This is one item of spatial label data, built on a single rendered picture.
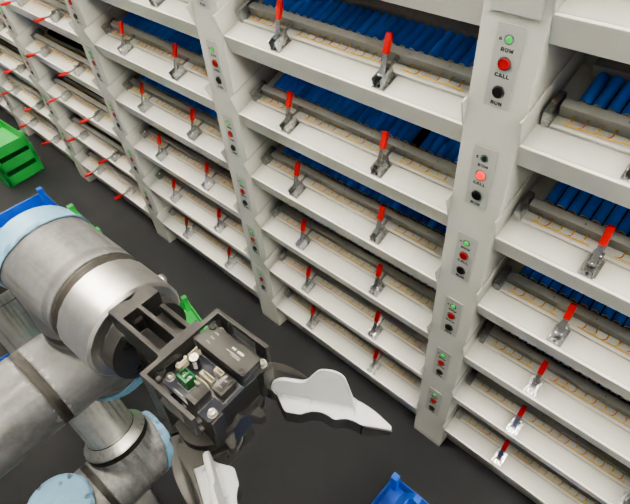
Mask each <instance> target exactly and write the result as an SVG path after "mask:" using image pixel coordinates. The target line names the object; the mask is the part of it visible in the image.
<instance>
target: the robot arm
mask: <svg viewBox="0 0 630 504"><path fill-rule="evenodd" d="M213 321H216V322H215V324H213V323H212V322H213ZM211 323H212V324H211ZM208 324H209V326H208V327H207V328H206V329H205V330H204V331H202V332H200V331H201V330H202V329H203V328H204V327H205V326H206V325H208ZM210 324H211V325H210ZM232 326H233V327H234V328H235V329H237V330H238V331H239V332H241V333H242V334H243V335H245V336H246V337H247V338H249V339H250V340H251V341H253V342H254V343H255V349H256V350H255V349H254V348H253V347H251V346H250V345H249V344H247V343H246V342H245V341H244V340H242V339H241V338H240V337H238V336H237V335H236V334H234V332H233V327H232ZM0 343H1V344H2V345H3V346H4V347H5V348H6V350H7V351H8V352H9V353H10V355H9V356H8V357H6V358H4V359H3V360H1V361H0V479H1V478H2V477H3V476H5V475H6V474H7V473H8V472H9V471H11V470H12V469H13V468H14V467H15V466H17V465H18V464H19V463H20V462H21V461H23V460H24V459H25V458H26V457H27V456H29V455H30V454H31V453H32V452H33V451H35V450H36V449H37V448H38V447H39V446H41V445H42V444H43V443H44V442H45V441H47V440H48V439H49V438H50V437H51V436H53V435H54V434H55V433H56V432H57V431H59V430H60V429H61V428H62V427H63V426H65V425H66V423H69V424H70V425H71V427H72V428H73V429H74V430H75V431H76V432H77V434H78V435H79V436H80V437H81V438H82V440H83V441H84V442H85V446H84V456H85V458H86V460H87V462H86V463H84V464H83V465H82V466H81V467H80V468H79V469H78V470H77V471H75V472H74V473H64V474H59V475H56V476H54V477H52V478H50V479H48V480H47V481H45V482H44V483H43V484H41V486H40V487H39V488H38V489H37V490H36V491H35V492H34V493H33V494H32V496H31V497H30V499H29V501H28V503H27V504H135V503H136V502H137V501H138V500H139V499H140V498H141V497H142V496H143V495H144V494H145V493H146V492H147V491H148V490H149V489H150V488H151V487H152V486H153V485H154V484H155V483H156V482H157V481H158V480H159V479H160V478H161V477H162V476H163V475H164V474H165V473H166V472H167V471H168V470H169V468H170V467H171V466H172V470H173V475H174V478H175V481H176V484H177V486H178V488H179V491H180V492H181V494H182V496H183V498H184V500H185V501H186V503H187V504H240V499H241V487H240V483H239V479H238V476H237V473H236V470H235V468H234V467H232V466H230V465H231V464H232V462H233V461H234V460H235V459H236V458H237V456H238V455H239V454H240V453H241V452H242V450H243V449H244V448H245V447H246V446H247V445H248V443H249V442H250V441H251V440H252V439H253V437H254V435H255V431H254V429H253V427H252V425H253V424H264V423H265V422H266V416H265V412H264V408H265V397H267V398H270V399H272V400H274V401H277V403H278V406H279V408H280V410H281V413H282V415H283V417H284V419H285V420H286V421H288V422H294V423H305V422H309V421H321V422H323V423H325V424H327V425H328V426H330V427H332V428H335V429H337V428H348V429H350V430H353V431H355V432H357V433H359V434H361V436H376V435H390V434H391V425H390V424H388V423H387V422H386V421H385V420H384V419H383V418H382V417H381V416H380V415H379V414H378V413H377V412H375V411H374V410H373V409H371V408H370V407H369V406H367V405H365V404H364V403H362V402H360V401H358V400H357V399H356V398H354V397H353V395H352V393H351V390H350V388H349V385H348V383H347V380H346V378H345V377H344V376H343V375H342V374H341V373H339V372H337V371H334V370H330V369H320V370H317V371H316V372H315V373H314V374H313V375H312V376H311V377H309V378H307V377H306V376H305V375H303V374H302V373H301V372H299V371H298V370H296V369H294V368H292V367H290V366H287V365H284V364H281V363H275V362H271V361H270V352H269V346H268V345H267V344H266V343H264V342H263V341H262V340H260V339H259V338H258V337H256V336H255V335H253V334H252V333H251V332H249V331H248V330H247V329H245V328H244V327H243V326H241V325H240V324H238V323H237V322H236V321H234V320H233V319H232V318H230V317H229V316H228V315H226V314H225V313H224V312H222V311H221V310H219V309H218V308H216V309H215V310H214V311H213V312H212V313H210V314H209V315H208V316H207V317H206V318H204V319H203V320H202V321H197V320H195V321H194V322H192V323H191V324H189V323H188V322H187V321H186V314H185V312H184V310H183V309H182V307H180V300H179V296H178V293H177V291H176V290H175V289H174V288H173V287H172V286H171V285H169V284H168V283H167V278H166V276H164V275H163V274H159V275H156V274H155V273H154V272H152V271H151V270H150V269H148V268H147V267H146V266H145V265H143V264H142V263H141V262H139V261H138V260H137V259H136V258H134V257H133V256H132V255H130V254H129V253H128V252H126V251H125V250H124V249H122V248H121V247H120V246H118V245H117V244H115V243H114V242H113V241H111V240H110V239H109V238H107V237H106V236H105V235H103V234H102V233H101V232H99V231H98V230H97V229H95V228H94V227H93V226H91V225H90V224H89V222H88V220H87V219H86V218H84V217H83V216H81V215H79V214H75V213H73V212H72V211H70V210H68V209H66V208H64V207H60V206H54V205H46V206H39V207H35V208H31V209H29V210H26V211H24V212H22V213H19V214H18V215H17V216H15V217H14V218H12V219H11V220H10V221H8V222H7V223H6V224H5V225H4V226H3V227H2V228H0ZM142 382H143V383H144V385H145V387H146V389H147V391H148V393H149V395H150V397H151V399H152V401H153V403H154V405H155V407H156V409H157V411H158V414H159V415H160V416H161V417H162V418H163V419H164V420H166V421H167V422H168V423H169V424H170V426H169V431H168V430H167V429H166V428H165V427H164V425H163V424H162V423H160V422H159V420H158V419H157V418H156V417H155V416H154V415H153V414H152V413H150V412H149V411H143V412H140V411H139V410H136V409H127V408H126V406H125V405H124V404H123V402H122V401H121V400H120V398H121V397H123V396H126V395H127V394H129V393H131V392H132V391H133V390H135V389H136V388H137V387H138V386H139V385H140V384H141V383H142Z"/></svg>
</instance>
